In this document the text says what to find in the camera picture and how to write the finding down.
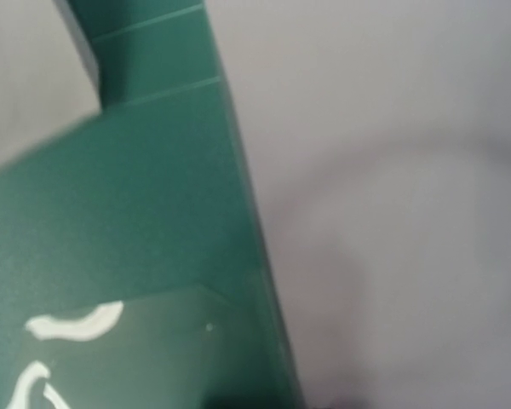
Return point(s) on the printed paper sheet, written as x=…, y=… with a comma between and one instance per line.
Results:
x=378, y=138

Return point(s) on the paper sheets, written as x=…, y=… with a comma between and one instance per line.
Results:
x=49, y=75

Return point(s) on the dark teal folder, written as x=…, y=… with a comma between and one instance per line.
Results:
x=132, y=272

